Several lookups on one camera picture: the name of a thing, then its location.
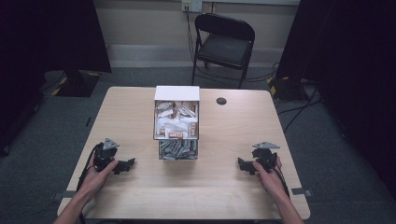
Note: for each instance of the black folding chair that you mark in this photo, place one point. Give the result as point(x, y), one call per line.
point(225, 46)

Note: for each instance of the black stand base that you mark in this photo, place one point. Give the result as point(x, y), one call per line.
point(288, 88)
point(77, 84)

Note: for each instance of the pile of white brown packets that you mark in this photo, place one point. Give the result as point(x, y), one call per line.
point(176, 119)

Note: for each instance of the grey tape strip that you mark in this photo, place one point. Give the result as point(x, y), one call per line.
point(63, 195)
point(301, 191)

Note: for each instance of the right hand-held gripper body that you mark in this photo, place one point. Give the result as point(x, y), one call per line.
point(264, 155)

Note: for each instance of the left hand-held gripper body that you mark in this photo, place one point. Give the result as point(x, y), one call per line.
point(104, 155)

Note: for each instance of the black curtain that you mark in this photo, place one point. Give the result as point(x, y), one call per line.
point(351, 62)
point(37, 46)

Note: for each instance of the white drawer storage box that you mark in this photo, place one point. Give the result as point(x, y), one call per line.
point(176, 92)

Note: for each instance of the person's left hand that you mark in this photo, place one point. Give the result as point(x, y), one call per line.
point(95, 182)

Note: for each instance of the black table grommet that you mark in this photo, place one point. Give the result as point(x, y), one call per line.
point(221, 101)

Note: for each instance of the pile of grey packets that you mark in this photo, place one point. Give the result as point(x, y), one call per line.
point(177, 149)

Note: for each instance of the person's right hand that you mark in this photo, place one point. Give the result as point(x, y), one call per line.
point(272, 182)

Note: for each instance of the white wall outlet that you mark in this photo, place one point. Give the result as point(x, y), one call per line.
point(191, 5)

